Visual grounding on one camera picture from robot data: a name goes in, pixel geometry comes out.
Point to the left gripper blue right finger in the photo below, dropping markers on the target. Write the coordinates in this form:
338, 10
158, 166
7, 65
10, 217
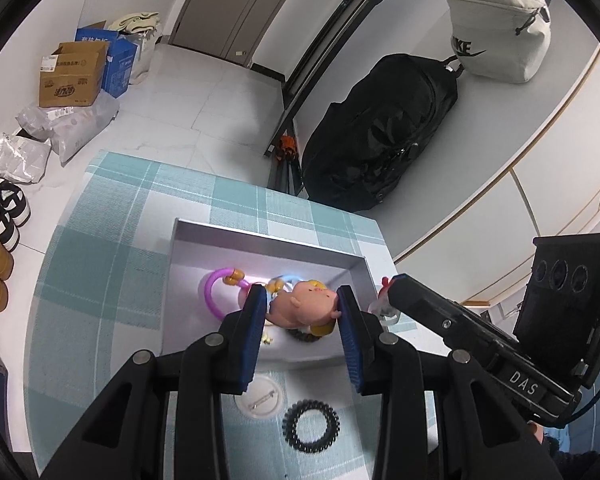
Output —
383, 364

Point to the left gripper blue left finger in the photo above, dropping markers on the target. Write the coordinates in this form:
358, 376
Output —
218, 364

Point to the white round pin badge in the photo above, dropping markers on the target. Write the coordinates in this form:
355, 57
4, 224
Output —
263, 399

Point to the pink pig figurine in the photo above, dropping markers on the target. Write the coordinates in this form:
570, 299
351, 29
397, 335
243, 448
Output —
296, 304

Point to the clear red hair clip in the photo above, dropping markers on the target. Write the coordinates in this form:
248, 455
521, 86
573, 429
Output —
381, 307

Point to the person's right hand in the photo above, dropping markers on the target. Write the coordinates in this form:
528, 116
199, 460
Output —
537, 430

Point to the grey open cardboard box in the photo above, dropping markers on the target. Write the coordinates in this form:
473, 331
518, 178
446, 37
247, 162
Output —
212, 269

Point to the teal plaid tablecloth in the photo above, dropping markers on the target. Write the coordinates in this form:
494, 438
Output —
107, 288

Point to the black coat rack stand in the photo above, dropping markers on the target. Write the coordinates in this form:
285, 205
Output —
285, 175

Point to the orange black tool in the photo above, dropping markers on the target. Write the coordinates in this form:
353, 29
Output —
286, 148

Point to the black white sneaker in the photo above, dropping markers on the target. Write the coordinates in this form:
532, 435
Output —
14, 202
9, 233

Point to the grey plastic parcel bag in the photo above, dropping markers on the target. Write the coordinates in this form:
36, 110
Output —
69, 128

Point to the white nike bag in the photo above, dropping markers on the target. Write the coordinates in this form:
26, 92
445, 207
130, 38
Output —
504, 40

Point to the blue cardboard box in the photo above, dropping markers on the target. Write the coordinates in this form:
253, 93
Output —
119, 61

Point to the brown cardboard box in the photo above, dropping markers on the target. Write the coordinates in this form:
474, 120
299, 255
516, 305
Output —
72, 75

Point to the grey-brown door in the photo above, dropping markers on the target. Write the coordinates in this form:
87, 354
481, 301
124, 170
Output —
227, 29

